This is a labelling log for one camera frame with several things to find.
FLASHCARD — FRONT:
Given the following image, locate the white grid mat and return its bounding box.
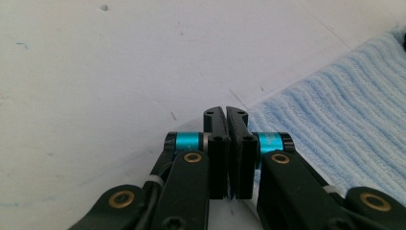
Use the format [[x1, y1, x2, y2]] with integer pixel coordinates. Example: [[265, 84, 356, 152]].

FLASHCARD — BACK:
[[0, 0, 406, 230]]

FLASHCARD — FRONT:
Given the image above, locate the blue striped towel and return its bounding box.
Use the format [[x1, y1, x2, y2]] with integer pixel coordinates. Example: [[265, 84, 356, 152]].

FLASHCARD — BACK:
[[247, 27, 406, 209]]

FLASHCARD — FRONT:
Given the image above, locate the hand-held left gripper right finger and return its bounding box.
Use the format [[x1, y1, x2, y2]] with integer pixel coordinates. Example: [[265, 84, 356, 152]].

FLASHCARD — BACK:
[[225, 106, 296, 201]]

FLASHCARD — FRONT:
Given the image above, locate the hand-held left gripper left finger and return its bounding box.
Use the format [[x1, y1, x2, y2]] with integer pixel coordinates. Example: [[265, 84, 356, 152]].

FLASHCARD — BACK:
[[164, 105, 232, 201]]

